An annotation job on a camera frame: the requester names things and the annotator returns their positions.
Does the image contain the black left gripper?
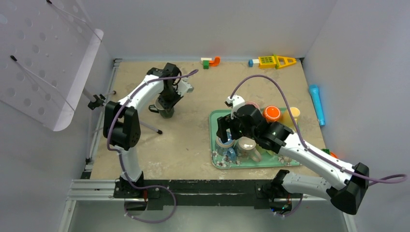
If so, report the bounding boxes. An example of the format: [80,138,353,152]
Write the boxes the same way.
[158,87,183,113]

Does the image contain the dark green mug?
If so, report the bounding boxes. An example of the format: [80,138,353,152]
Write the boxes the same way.
[148,103,175,119]

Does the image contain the orange mug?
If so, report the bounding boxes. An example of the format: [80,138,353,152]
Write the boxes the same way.
[263,105,281,123]

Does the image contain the blue butterfly mug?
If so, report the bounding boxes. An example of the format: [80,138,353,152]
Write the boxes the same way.
[215,133,237,162]

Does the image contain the pink ghost mug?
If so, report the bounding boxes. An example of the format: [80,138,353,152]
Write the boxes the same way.
[246,101,260,110]

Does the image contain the cream floral mug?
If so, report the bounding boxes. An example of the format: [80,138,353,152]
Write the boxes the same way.
[235,137,262,162]

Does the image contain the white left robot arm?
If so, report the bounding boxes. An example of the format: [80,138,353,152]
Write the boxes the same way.
[103,63,198,198]

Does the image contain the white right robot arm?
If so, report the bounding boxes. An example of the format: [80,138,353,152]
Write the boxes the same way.
[216,104,369,215]

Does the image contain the yellow mug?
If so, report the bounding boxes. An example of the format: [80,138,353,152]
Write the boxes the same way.
[281,107,301,129]

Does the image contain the orange green toy blocks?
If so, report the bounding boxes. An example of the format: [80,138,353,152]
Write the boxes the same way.
[200,56,221,69]

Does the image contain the green floral serving tray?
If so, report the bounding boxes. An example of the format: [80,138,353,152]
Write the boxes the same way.
[209,109,301,169]

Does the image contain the blue white toy block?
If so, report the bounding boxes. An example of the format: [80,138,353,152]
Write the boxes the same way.
[248,58,260,68]

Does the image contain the yellow toy phone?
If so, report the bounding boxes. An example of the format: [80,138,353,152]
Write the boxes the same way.
[258,54,297,70]

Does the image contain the blue toy microphone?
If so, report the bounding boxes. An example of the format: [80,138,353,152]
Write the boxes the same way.
[308,85,325,127]

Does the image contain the colourful toy blocks pile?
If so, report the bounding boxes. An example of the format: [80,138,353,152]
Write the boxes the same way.
[322,148,338,159]

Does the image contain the white perforated panel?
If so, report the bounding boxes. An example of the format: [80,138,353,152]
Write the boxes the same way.
[0,0,103,131]

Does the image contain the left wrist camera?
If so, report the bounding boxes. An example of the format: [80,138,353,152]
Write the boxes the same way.
[176,81,194,97]

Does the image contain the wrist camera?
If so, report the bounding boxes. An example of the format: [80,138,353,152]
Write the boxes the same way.
[176,81,194,97]
[225,94,246,119]

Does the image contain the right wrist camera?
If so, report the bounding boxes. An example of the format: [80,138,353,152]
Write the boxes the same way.
[225,94,246,119]

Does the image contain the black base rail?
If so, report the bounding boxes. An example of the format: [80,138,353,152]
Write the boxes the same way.
[113,179,301,210]

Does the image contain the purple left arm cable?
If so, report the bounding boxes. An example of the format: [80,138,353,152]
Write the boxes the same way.
[106,69,199,224]

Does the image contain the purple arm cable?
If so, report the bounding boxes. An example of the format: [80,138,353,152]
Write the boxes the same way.
[106,69,199,224]
[229,74,408,186]

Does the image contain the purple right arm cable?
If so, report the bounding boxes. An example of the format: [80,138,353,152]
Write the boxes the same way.
[229,74,408,186]

